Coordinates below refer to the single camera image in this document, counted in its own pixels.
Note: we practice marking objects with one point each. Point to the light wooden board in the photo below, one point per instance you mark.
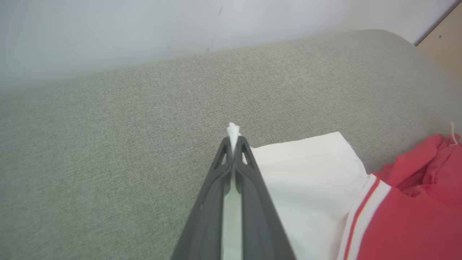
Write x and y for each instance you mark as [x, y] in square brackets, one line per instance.
[445, 47]

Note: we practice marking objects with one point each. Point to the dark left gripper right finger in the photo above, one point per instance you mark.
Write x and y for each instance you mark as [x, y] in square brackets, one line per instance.
[256, 216]

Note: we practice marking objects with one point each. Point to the red jersey number 23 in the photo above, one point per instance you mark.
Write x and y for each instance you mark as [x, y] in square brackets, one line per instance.
[310, 180]

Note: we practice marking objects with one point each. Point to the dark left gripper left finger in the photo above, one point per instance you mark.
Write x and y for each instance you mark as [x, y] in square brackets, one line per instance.
[205, 216]

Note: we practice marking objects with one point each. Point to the grey fabric sofa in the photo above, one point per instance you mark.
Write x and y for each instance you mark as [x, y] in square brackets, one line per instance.
[108, 144]

